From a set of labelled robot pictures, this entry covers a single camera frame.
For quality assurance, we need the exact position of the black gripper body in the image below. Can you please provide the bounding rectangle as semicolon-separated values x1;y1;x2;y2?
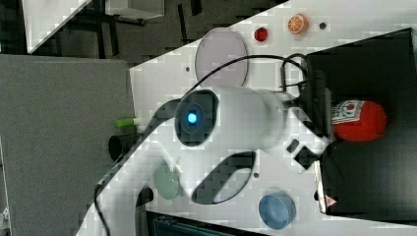
302;70;332;140

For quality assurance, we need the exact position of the red ketchup bottle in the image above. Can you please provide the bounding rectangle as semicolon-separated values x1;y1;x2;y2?
331;99;387;142

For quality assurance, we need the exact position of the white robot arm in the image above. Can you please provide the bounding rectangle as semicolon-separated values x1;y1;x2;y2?
76;87;330;236

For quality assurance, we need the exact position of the black toaster oven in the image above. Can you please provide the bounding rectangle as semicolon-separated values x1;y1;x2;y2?
302;29;417;225

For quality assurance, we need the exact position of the orange half slice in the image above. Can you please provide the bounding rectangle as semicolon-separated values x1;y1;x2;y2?
287;14;309;34

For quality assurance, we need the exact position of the red strawberry near plate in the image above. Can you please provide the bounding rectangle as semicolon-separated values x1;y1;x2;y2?
254;28;268;42

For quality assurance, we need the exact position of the grey oval plate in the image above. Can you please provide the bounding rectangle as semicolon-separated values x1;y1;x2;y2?
195;28;248;87

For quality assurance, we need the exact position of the blue bowl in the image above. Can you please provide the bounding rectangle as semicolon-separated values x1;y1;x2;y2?
258;190;296;230

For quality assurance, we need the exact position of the green oval colander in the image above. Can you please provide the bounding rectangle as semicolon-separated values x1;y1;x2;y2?
153;165;179;200

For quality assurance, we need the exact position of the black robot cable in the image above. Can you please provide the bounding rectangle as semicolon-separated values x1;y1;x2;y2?
92;53;309;236

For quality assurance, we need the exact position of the blue metal frame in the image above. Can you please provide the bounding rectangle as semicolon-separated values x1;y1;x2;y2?
147;211;265;236

